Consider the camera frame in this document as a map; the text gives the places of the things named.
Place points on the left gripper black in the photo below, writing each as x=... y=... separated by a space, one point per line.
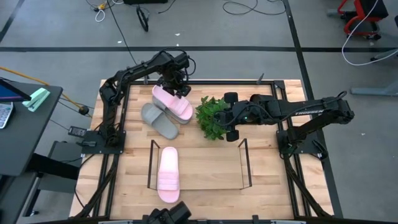
x=174 y=81

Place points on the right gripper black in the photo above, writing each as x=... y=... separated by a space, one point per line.
x=233 y=116

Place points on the pink foam slide sandal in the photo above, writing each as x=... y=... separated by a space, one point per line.
x=177 y=105
x=168 y=174

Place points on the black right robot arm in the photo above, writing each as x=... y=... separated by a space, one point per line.
x=311 y=110

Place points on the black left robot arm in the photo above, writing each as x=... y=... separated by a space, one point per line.
x=140 y=68

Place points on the green artificial plant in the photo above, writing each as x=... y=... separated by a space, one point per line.
x=208 y=121

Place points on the black power adapter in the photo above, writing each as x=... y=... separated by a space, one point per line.
x=77 y=131

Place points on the black boxy device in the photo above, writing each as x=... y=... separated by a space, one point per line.
x=174 y=214

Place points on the yellow plug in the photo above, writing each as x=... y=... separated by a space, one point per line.
x=101 y=6

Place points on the mint green stapler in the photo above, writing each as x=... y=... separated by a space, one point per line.
x=35 y=99

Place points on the black desk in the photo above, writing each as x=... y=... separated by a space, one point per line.
x=28 y=140

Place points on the black tablet blue screen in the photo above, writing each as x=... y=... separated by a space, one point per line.
x=11 y=93

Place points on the white calculator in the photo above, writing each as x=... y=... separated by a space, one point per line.
x=4 y=115

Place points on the red metal cart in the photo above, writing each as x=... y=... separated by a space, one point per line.
x=360 y=15

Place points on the grey metal bar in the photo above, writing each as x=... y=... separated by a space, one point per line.
x=385 y=55

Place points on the black aluminium rig frame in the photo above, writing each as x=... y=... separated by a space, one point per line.
x=217 y=82

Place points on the wooden shelf black metal frame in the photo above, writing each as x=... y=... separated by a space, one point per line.
x=211 y=168

